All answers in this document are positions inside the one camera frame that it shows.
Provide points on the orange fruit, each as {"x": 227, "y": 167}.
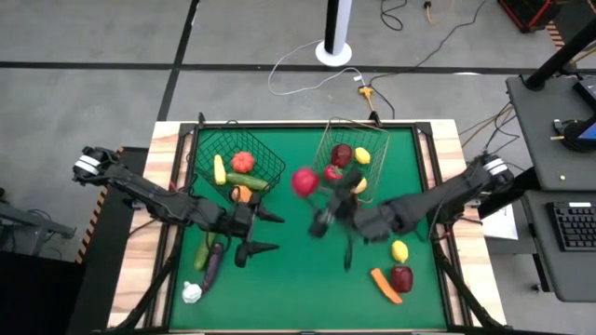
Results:
{"x": 241, "y": 193}

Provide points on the grey floor stand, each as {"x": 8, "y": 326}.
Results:
{"x": 28, "y": 223}

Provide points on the small red strawberry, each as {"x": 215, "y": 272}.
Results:
{"x": 332, "y": 173}

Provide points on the dark red apple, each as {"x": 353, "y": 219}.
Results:
{"x": 401, "y": 279}
{"x": 341, "y": 155}

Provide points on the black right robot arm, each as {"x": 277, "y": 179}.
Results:
{"x": 433, "y": 202}

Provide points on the yellow corn cob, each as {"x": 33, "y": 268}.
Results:
{"x": 219, "y": 170}

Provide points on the black desk device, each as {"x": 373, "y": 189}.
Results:
{"x": 575, "y": 135}

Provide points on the black frame strut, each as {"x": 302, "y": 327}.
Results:
{"x": 467, "y": 293}
{"x": 151, "y": 288}

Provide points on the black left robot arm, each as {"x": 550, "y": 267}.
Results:
{"x": 153, "y": 200}

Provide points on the green cucumber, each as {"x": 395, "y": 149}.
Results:
{"x": 247, "y": 181}

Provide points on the black desk support bar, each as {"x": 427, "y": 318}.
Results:
{"x": 512, "y": 191}

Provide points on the yellow lemon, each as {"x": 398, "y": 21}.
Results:
{"x": 399, "y": 251}
{"x": 362, "y": 156}

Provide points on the black keyboard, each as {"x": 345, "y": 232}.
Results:
{"x": 575, "y": 228}

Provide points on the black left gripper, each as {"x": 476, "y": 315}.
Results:
{"x": 239, "y": 221}

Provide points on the white garlic bulb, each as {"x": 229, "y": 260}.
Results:
{"x": 191, "y": 293}

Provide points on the red black crate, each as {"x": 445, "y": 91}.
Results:
{"x": 531, "y": 11}

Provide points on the white paper sheet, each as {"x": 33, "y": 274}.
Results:
{"x": 500, "y": 225}

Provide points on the orange carrot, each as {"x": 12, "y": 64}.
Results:
{"x": 385, "y": 286}

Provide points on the bright red apple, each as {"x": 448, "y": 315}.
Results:
{"x": 305, "y": 182}

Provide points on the green table mat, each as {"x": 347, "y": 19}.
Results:
{"x": 279, "y": 307}

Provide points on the orange red tomato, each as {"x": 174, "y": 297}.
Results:
{"x": 243, "y": 162}

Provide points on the black white floor stand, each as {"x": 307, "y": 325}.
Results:
{"x": 335, "y": 28}

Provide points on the black desk monitor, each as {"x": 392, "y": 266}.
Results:
{"x": 587, "y": 88}

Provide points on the purple eggplant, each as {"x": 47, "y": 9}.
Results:
{"x": 213, "y": 267}

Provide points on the black floor platform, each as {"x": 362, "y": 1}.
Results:
{"x": 102, "y": 279}

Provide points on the dark grey desk top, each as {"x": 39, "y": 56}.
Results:
{"x": 540, "y": 270}
{"x": 535, "y": 139}

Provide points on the black desk pole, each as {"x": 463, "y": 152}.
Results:
{"x": 559, "y": 56}

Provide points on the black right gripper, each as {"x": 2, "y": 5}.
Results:
{"x": 347, "y": 205}

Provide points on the black frame clamp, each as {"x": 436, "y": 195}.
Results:
{"x": 375, "y": 119}
{"x": 201, "y": 119}

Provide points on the yellow mango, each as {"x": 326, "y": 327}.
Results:
{"x": 362, "y": 186}

